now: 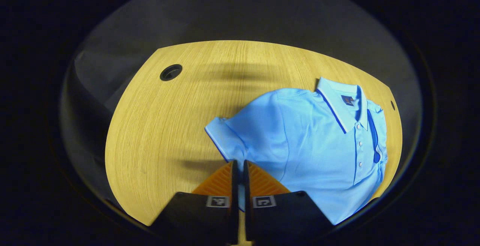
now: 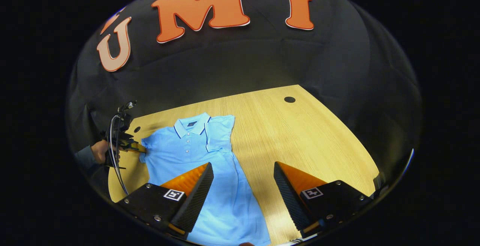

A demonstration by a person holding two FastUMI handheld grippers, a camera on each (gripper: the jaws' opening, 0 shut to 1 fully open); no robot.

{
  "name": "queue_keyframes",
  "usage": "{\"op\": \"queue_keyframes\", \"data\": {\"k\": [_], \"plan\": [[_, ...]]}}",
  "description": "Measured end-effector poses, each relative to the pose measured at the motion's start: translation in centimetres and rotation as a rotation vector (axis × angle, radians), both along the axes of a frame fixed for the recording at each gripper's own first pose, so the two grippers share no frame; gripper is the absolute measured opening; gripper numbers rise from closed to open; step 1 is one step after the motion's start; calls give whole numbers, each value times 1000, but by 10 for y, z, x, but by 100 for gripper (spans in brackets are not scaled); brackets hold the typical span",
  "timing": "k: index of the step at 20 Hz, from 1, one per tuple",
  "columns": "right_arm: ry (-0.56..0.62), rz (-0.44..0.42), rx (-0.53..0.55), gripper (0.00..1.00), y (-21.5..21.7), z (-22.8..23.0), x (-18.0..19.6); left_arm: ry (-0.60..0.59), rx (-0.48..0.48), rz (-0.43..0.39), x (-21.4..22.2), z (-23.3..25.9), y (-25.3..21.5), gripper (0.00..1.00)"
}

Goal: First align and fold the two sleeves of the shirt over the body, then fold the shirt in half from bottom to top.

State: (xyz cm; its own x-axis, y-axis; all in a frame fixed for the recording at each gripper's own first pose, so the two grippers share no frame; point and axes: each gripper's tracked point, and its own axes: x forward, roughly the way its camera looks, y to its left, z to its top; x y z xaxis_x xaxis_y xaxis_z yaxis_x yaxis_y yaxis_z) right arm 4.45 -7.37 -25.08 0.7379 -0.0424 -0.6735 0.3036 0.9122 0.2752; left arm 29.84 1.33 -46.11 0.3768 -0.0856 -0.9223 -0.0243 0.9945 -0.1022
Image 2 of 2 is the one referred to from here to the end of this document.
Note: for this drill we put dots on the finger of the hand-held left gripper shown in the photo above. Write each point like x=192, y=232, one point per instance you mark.
x=134, y=147

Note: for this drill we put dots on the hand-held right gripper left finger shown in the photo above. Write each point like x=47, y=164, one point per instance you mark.
x=195, y=201

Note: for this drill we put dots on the light blue T-shirt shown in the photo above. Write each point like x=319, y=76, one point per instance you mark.
x=225, y=186

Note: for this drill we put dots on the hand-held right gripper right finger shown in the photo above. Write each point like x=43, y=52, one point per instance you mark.
x=290, y=201

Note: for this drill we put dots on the black backdrop cloth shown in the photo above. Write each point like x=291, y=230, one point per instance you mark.
x=243, y=62

